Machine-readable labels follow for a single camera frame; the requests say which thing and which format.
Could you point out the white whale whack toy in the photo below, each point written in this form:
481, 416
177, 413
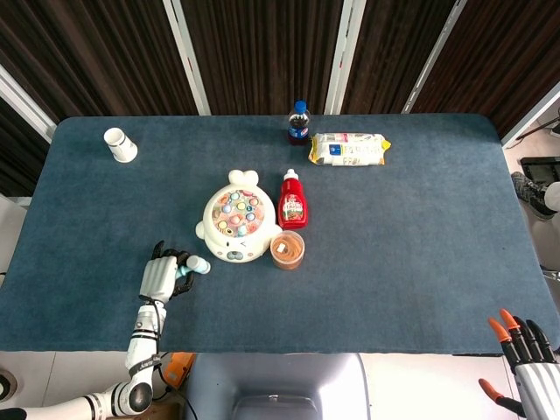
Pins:
245, 245

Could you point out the red ketchup squeeze bottle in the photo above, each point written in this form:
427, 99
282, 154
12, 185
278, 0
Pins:
293, 210

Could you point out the orange device on floor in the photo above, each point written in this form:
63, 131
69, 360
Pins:
179, 372

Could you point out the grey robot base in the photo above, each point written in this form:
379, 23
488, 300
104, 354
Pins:
280, 380

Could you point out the blue velvet tablecloth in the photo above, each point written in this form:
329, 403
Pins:
394, 262

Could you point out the white paper cup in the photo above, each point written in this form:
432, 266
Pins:
121, 149

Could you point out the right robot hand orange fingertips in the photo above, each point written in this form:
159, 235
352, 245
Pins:
538, 380

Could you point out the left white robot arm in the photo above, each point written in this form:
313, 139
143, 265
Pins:
142, 345

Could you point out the Pepsi cola bottle blue cap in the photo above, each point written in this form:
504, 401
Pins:
299, 129

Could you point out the grey black sneaker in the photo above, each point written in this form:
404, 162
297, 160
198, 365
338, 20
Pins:
531, 194

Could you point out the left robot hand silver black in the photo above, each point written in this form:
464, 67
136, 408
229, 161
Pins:
158, 275

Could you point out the white partition post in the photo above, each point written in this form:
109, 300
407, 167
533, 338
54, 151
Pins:
345, 57
188, 57
433, 57
531, 116
22, 102

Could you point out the mint green toy hammer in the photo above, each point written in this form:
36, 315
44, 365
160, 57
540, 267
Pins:
199, 264

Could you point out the dark brown pleated curtain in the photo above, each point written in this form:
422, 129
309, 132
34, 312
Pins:
271, 52

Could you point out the black flat case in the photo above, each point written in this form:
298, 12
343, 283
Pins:
542, 168

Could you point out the white yellow snack package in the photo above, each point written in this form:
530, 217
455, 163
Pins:
350, 151

